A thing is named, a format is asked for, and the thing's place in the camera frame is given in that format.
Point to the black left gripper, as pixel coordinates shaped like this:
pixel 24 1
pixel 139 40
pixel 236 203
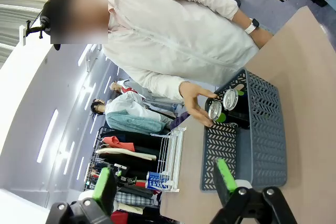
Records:
pixel 123 173

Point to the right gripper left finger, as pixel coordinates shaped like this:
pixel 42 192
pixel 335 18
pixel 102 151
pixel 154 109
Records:
pixel 103 184

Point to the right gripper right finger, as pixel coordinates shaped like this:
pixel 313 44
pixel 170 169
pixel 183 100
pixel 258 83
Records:
pixel 225 179

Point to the dark grey plastic basket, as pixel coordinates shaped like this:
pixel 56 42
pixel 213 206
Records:
pixel 265 129

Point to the black Pepsi can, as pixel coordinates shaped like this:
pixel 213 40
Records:
pixel 230 99
pixel 215 110

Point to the person's right forearm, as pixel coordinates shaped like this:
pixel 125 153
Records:
pixel 157 85

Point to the person's left forearm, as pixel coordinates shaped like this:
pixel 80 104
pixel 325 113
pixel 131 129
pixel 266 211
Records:
pixel 241 18

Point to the person's right hand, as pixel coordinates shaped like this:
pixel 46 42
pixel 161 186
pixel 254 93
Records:
pixel 190 98

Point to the person's left hand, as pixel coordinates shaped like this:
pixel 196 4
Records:
pixel 261 37

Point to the clothes rack with garments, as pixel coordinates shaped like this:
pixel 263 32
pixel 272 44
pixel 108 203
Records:
pixel 126 166

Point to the cream hanging garment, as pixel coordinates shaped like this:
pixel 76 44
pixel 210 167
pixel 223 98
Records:
pixel 123 153

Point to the plaid hanging garment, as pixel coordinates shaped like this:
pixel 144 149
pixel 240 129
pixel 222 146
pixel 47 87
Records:
pixel 134 197

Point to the white ceiling light strip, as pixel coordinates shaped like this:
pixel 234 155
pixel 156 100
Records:
pixel 69 157
pixel 90 95
pixel 48 134
pixel 84 54
pixel 80 169

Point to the coral hanging garment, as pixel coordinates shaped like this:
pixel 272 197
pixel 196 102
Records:
pixel 118 142

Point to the blue white drink can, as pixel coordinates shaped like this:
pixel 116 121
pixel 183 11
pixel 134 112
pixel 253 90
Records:
pixel 155 180

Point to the red hanging garment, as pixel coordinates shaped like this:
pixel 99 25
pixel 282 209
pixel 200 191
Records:
pixel 119 216

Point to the black clothes rack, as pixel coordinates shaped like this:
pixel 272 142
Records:
pixel 97 140

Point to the person in background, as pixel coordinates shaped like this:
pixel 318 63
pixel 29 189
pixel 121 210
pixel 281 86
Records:
pixel 126 108

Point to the dark purple cloth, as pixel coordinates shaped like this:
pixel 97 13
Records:
pixel 179 120

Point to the mannequin with grey clothes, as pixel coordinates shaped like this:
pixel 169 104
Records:
pixel 131 87

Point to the person in white jacket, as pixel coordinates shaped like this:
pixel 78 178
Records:
pixel 170 37

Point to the white wrist watch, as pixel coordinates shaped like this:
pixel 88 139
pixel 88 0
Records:
pixel 252 26

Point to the black head camera mount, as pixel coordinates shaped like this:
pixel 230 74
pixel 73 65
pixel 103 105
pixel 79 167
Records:
pixel 39 27

